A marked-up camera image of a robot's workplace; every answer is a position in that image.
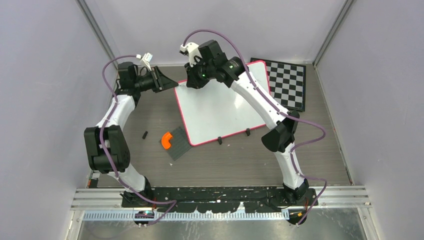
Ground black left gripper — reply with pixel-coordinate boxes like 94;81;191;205
134;66;179;94

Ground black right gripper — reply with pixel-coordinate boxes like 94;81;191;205
183;57;214;90

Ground white board with pink frame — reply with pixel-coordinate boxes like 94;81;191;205
174;79;265;146

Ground black marker cap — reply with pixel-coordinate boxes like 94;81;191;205
142;131;148;140

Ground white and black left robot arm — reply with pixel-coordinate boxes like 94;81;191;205
83;61;179;207

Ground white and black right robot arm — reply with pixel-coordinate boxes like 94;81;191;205
179;40;309;205

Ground orange curved pipe piece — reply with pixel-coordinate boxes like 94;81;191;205
160;131;174;150

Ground black and white checkerboard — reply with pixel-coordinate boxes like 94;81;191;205
250;57;307;112

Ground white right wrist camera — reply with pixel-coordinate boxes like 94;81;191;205
179;42;202;67

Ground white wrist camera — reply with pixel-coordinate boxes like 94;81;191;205
179;42;202;67
136;52;153;72

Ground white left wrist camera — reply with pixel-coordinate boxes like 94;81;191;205
136;52;153;72

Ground grey studded base plate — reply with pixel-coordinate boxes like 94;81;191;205
165;126;193;161

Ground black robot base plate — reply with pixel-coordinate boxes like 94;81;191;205
120;186;318;214

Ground aluminium frame rail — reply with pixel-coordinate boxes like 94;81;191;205
71;186;372;222

